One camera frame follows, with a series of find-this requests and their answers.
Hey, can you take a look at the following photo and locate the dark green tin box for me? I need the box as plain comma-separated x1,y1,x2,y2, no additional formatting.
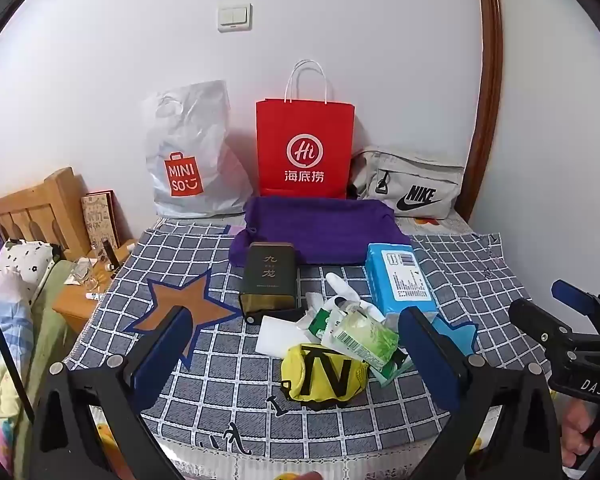
238,241,301,325

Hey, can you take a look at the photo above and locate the blue tissue pack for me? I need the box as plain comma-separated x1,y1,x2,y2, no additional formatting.
364,243,440,328

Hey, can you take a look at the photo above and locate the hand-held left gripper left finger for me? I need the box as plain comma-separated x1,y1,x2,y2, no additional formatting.
27,305,201,480

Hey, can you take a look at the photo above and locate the person's right hand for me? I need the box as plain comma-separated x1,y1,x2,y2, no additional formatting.
559,399,600,471

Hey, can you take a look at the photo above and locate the yellow cloth pouch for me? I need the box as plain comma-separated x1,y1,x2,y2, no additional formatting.
280,342,371,408

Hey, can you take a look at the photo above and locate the wooden nightstand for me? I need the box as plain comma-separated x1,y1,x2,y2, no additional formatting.
52,240,136,333

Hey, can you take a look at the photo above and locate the wooden headboard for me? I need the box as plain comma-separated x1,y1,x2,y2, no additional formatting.
0,166,93,261

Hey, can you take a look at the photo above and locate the grey waist bag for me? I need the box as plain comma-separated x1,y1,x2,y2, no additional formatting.
349,145,466,221

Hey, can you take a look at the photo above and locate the pastel quilt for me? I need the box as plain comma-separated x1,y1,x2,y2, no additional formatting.
0,267,38,480

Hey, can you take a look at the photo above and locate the dark green wipes packet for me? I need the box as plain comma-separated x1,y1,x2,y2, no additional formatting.
307,306,416,387

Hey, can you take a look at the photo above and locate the white sponge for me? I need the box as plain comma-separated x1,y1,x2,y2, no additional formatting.
258,314,321,357

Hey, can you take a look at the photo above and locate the purple towel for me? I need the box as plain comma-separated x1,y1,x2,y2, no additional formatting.
228,196,413,267

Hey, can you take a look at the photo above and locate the checked cloth with stars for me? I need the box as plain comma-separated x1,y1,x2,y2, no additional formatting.
62,217,553,453

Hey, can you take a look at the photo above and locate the red paper bag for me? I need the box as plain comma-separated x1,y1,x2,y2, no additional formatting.
256,59,356,200

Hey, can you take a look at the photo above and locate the white plastic shopping bag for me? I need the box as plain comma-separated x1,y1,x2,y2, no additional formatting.
142,80,256,220

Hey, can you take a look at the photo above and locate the white flower print pillow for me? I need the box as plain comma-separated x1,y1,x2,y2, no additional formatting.
0,239,63,306

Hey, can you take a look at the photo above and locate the wall light switch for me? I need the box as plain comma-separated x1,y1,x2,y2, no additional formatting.
216,3,254,32

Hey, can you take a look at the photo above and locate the brown wooden door frame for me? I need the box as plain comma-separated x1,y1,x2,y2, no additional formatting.
462,0,506,223

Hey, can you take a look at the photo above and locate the light green packet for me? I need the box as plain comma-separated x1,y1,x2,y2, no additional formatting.
327,309,401,368

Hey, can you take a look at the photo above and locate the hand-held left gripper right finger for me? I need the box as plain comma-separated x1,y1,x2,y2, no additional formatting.
397,306,566,480

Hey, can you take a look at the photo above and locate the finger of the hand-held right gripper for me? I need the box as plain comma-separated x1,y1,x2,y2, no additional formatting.
509,299,600,361
551,279,600,333

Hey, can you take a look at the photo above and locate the patterned book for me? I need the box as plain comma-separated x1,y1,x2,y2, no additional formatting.
80,190,122,251

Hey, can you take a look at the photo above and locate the clear glass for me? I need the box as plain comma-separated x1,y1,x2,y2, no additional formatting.
70,257,106,288

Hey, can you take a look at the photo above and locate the green blanket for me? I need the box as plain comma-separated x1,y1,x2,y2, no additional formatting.
12,257,88,480

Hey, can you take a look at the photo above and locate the black cable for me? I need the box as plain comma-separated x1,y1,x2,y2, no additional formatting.
0,285,36,425

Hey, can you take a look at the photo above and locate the clear plastic bag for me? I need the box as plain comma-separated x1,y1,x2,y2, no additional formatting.
304,291,331,321

